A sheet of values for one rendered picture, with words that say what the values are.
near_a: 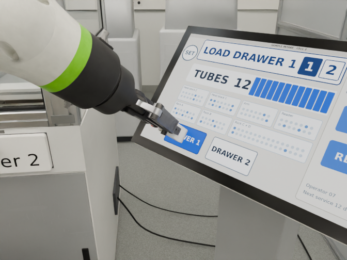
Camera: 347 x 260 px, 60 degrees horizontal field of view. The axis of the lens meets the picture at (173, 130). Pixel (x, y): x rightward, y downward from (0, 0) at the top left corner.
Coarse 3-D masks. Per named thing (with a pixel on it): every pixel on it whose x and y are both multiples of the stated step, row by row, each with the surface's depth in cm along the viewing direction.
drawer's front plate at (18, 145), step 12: (0, 144) 79; (12, 144) 79; (24, 144) 79; (36, 144) 80; (48, 144) 82; (0, 156) 80; (12, 156) 80; (24, 156) 81; (48, 156) 82; (0, 168) 82; (12, 168) 82; (24, 168) 82; (36, 168) 83; (48, 168) 83
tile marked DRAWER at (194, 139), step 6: (186, 126) 62; (192, 132) 61; (198, 132) 60; (204, 132) 59; (168, 138) 63; (186, 138) 61; (192, 138) 60; (198, 138) 59; (204, 138) 59; (174, 144) 62; (180, 144) 61; (186, 144) 60; (192, 144) 60; (198, 144) 59; (186, 150) 60; (192, 150) 59; (198, 150) 58
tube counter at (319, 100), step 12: (240, 72) 60; (240, 84) 59; (252, 84) 57; (264, 84) 56; (276, 84) 55; (288, 84) 53; (300, 84) 52; (252, 96) 56; (264, 96) 55; (276, 96) 54; (288, 96) 53; (300, 96) 51; (312, 96) 50; (324, 96) 49; (300, 108) 51; (312, 108) 50; (324, 108) 49
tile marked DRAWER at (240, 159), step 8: (216, 144) 57; (224, 144) 56; (232, 144) 55; (208, 152) 57; (216, 152) 56; (224, 152) 55; (232, 152) 55; (240, 152) 54; (248, 152) 53; (256, 152) 52; (216, 160) 56; (224, 160) 55; (232, 160) 54; (240, 160) 53; (248, 160) 52; (232, 168) 53; (240, 168) 53; (248, 168) 52
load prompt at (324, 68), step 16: (208, 48) 66; (224, 48) 64; (240, 48) 62; (256, 48) 60; (272, 48) 58; (240, 64) 60; (256, 64) 58; (272, 64) 56; (288, 64) 55; (304, 64) 53; (320, 64) 52; (336, 64) 50; (320, 80) 51; (336, 80) 49
